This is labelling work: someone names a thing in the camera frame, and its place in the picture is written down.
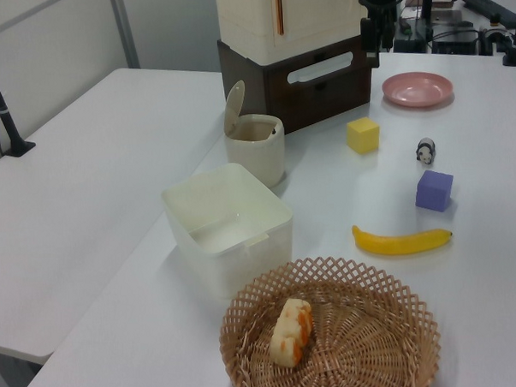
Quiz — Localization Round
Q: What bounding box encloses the cream and orange toy cake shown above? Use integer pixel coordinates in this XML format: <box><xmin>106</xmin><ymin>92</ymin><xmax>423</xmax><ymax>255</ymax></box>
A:
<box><xmin>266</xmin><ymin>296</ymin><xmax>316</xmax><ymax>369</ymax></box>

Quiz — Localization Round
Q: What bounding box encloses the black clamp mount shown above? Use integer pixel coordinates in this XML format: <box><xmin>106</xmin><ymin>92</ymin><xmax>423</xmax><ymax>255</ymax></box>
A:
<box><xmin>497</xmin><ymin>19</ymin><xmax>516</xmax><ymax>68</ymax></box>

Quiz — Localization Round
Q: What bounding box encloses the pink round plate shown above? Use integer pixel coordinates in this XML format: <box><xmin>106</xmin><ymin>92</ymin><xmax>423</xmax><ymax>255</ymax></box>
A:
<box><xmin>381</xmin><ymin>70</ymin><xmax>455</xmax><ymax>110</ymax></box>

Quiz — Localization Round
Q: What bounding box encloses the dark brown wooden drawer box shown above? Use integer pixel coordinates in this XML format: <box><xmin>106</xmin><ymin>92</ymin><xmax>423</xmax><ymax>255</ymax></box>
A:
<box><xmin>216</xmin><ymin>32</ymin><xmax>376</xmax><ymax>139</ymax></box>

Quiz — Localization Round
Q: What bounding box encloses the yellow toy banana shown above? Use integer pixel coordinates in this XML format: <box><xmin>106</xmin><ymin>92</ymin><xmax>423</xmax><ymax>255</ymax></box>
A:
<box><xmin>351</xmin><ymin>220</ymin><xmax>454</xmax><ymax>258</ymax></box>

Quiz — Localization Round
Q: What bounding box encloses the small panda figurine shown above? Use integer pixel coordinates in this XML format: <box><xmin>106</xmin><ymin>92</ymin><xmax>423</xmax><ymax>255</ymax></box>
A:
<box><xmin>413</xmin><ymin>137</ymin><xmax>437</xmax><ymax>167</ymax></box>

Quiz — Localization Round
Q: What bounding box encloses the cream plastic storage box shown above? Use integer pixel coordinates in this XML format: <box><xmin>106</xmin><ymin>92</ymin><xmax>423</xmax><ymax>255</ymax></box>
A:
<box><xmin>214</xmin><ymin>0</ymin><xmax>371</xmax><ymax>63</ymax></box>

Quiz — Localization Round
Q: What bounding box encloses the woven wicker basket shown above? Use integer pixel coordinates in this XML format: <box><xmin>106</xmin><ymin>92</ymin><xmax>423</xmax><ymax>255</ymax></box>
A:
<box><xmin>215</xmin><ymin>250</ymin><xmax>444</xmax><ymax>387</ymax></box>

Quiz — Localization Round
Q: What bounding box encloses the black electronics box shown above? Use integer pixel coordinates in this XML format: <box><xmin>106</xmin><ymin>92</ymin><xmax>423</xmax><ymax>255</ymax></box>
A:
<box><xmin>430</xmin><ymin>28</ymin><xmax>481</xmax><ymax>57</ymax></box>

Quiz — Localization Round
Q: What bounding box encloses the black keyboard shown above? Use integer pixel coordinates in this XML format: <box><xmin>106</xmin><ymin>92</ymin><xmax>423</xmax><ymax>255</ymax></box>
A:
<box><xmin>459</xmin><ymin>0</ymin><xmax>516</xmax><ymax>27</ymax></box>

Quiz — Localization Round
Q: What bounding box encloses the black camera stand pole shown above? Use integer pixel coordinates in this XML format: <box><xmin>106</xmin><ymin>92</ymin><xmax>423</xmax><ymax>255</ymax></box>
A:
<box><xmin>0</xmin><ymin>31</ymin><xmax>38</xmax><ymax>158</ymax></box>

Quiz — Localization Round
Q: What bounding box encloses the yellow foam cube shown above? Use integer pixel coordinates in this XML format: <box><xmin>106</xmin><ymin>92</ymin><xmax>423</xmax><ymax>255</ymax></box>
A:
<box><xmin>346</xmin><ymin>116</ymin><xmax>383</xmax><ymax>156</ymax></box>

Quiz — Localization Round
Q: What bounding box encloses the cream dustbin swing lid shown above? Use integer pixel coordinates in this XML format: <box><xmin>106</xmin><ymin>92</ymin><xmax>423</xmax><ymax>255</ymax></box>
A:
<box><xmin>222</xmin><ymin>80</ymin><xmax>249</xmax><ymax>140</ymax></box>

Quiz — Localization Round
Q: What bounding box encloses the cream round dustbin body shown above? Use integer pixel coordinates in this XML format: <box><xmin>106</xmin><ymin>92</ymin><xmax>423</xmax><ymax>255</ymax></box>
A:
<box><xmin>222</xmin><ymin>112</ymin><xmax>288</xmax><ymax>191</ymax></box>

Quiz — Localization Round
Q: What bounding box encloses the purple foam cube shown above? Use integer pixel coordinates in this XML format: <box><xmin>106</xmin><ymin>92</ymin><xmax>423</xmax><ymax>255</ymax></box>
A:
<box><xmin>413</xmin><ymin>169</ymin><xmax>456</xmax><ymax>214</ymax></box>

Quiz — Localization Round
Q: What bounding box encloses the white rectangular plastic container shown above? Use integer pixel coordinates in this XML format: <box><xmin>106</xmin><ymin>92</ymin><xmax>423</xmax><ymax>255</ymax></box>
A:
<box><xmin>159</xmin><ymin>158</ymin><xmax>298</xmax><ymax>304</ymax></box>

